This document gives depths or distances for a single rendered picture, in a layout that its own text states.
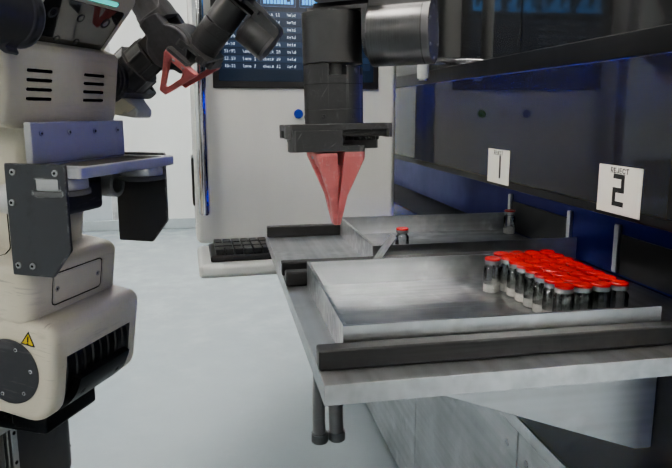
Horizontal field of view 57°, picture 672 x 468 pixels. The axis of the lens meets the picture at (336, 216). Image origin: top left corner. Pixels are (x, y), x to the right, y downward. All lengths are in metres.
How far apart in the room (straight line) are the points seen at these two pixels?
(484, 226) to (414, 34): 0.76
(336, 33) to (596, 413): 0.51
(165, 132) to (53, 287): 5.06
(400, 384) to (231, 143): 1.01
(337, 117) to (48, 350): 0.62
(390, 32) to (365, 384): 0.31
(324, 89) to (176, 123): 5.50
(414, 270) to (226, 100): 0.77
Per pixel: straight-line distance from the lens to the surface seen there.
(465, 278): 0.90
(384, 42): 0.57
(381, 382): 0.57
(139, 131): 6.10
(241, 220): 1.52
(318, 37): 0.59
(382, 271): 0.86
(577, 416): 0.78
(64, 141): 1.02
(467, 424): 1.37
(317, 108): 0.59
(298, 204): 1.53
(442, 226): 1.25
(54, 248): 0.95
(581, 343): 0.67
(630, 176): 0.82
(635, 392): 0.81
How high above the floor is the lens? 1.12
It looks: 10 degrees down
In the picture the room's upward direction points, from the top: straight up
